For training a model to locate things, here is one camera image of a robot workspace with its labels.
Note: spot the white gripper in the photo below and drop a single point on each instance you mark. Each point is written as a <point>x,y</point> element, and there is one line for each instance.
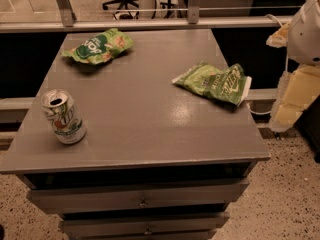
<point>306,34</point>

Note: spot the green jalapeno chip bag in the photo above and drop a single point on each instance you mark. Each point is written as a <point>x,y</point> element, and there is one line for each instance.
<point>227,85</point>

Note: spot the green rice chip bag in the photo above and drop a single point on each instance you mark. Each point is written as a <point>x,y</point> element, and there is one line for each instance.
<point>101,48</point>

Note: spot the top grey drawer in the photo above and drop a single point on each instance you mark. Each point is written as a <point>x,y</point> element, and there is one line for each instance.
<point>129,197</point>

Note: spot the grey drawer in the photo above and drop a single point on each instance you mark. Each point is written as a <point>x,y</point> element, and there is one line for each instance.
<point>145,226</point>
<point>129,197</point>

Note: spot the grey drawer cabinet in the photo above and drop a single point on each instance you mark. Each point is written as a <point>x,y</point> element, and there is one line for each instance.
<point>141,129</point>

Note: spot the black office chair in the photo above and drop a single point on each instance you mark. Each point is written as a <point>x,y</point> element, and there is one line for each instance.
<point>123,4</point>

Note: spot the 7up soda can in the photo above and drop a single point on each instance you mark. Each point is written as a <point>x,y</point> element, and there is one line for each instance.
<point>63,115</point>

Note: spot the metal railing frame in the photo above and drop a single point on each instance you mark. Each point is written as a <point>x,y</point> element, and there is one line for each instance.
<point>28,16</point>

